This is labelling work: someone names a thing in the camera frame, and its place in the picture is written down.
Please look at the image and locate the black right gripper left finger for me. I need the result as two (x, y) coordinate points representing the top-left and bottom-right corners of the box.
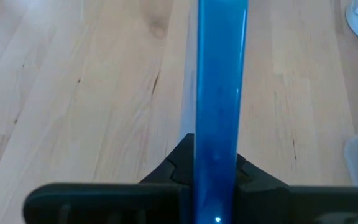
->
(22, 133), (196, 224)

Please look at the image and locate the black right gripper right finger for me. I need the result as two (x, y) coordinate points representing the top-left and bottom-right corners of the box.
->
(234, 153), (358, 224)

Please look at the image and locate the blue Blu-ray case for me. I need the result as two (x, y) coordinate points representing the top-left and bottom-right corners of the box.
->
(179, 0), (249, 224)

